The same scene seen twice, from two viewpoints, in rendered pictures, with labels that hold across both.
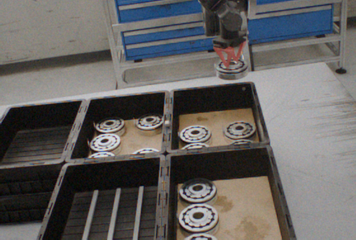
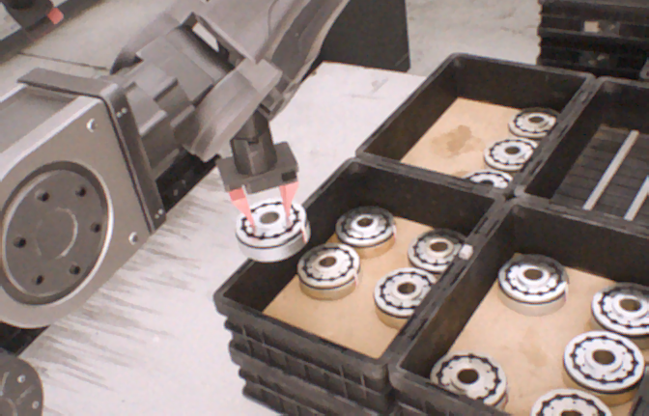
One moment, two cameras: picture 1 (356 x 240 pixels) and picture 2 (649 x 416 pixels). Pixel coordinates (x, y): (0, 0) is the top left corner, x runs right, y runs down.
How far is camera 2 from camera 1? 2.21 m
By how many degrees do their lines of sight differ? 106
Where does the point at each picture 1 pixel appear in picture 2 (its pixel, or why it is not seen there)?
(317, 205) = not seen: hidden behind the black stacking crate
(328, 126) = (116, 349)
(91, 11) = not seen: outside the picture
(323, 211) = not seen: hidden behind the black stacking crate
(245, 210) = (440, 164)
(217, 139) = (369, 291)
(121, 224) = (622, 205)
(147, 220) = (578, 197)
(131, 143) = (536, 365)
